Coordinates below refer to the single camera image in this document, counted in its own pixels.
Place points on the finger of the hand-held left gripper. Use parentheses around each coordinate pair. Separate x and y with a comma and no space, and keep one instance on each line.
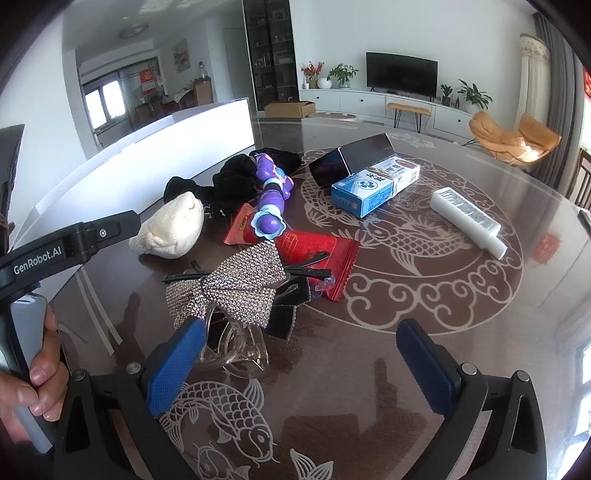
(111,230)

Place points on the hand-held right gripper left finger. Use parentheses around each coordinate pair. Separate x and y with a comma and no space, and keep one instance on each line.
(175,364)

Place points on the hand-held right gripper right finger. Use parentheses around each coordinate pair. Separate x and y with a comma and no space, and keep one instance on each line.
(425,364)

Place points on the white storage box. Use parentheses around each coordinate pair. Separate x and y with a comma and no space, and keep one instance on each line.
(138,152)

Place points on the orange-red snack packet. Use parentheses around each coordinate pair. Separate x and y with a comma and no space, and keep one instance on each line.
(238,228)

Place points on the white cosmetic tube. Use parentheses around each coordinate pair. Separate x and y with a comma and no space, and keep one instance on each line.
(466,217)

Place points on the black rectangular box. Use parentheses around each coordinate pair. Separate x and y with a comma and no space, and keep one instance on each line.
(364,152)

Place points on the brown fish-patterned glass desktop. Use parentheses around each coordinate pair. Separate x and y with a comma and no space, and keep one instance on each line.
(369,369)

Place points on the person's left hand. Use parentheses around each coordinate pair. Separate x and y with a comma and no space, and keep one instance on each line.
(48,369)

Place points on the cream knit pouch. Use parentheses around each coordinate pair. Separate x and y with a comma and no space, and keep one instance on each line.
(166,230)

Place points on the clear plastic hair claw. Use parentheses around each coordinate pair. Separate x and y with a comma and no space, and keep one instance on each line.
(249,360)

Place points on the black velvet pouch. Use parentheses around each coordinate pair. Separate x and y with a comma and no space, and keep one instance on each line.
(182,189)

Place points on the thin black hair clip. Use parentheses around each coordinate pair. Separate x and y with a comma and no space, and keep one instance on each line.
(182,277)
(323,276)

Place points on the rhinestone bow hair clip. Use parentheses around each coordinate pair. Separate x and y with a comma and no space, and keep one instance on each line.
(240,286)

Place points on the black velvet bow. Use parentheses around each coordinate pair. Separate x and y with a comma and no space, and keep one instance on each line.
(286,314)

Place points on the black velvet cloth bundle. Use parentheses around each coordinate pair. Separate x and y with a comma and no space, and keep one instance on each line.
(235,184)

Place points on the red door poster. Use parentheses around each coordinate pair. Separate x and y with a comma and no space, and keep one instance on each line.
(147,82)

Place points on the red gold-printed snack packet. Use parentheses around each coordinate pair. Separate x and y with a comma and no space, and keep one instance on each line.
(318,251)

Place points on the purple plastic toy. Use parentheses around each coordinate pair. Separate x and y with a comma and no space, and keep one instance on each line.
(270,203)

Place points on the wooden sideboard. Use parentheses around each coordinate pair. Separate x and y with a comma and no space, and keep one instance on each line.
(203,91)

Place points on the blue and white medicine box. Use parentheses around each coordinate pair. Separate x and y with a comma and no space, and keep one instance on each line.
(369,194)

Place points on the tall glass bottle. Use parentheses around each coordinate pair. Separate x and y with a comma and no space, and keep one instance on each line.
(201,70)

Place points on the round ceiling lamp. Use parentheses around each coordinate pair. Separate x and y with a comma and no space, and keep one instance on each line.
(136,31)

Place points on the open cardboard box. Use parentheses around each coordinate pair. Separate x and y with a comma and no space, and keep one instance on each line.
(288,110)

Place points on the dark glass display cabinet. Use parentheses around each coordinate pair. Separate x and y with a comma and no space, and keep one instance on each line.
(270,55)

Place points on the orange lounge chair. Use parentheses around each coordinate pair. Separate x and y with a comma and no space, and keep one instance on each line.
(503,136)

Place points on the brown wooden chair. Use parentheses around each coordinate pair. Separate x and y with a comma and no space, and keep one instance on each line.
(582,180)

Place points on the vase with red flowers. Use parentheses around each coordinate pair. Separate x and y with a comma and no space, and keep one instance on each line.
(311,74)

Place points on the wooden bench with metal legs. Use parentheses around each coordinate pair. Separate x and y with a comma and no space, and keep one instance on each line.
(408,107)

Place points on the round white vase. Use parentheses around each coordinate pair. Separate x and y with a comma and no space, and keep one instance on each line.
(324,83)

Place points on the white television cabinet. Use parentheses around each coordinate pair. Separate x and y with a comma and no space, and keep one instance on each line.
(360,104)

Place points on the small potted plant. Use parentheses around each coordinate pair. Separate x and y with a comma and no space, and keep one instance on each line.
(446,94)

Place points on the large broad-leaf potted plant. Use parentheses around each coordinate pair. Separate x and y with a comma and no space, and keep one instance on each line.
(473,94)

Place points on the leafy green potted plant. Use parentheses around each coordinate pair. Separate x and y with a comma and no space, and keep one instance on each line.
(343,74)

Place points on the black flat television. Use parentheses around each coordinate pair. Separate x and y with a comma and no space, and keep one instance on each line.
(401,74)

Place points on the grey curtain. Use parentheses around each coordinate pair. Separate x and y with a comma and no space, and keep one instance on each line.
(561,101)

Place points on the cream curtain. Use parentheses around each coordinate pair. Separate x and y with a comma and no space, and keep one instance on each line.
(535,78)

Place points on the framed wall painting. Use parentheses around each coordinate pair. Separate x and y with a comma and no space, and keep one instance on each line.
(181,55)

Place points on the red wall decoration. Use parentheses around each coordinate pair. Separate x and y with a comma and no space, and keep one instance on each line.
(587,85)

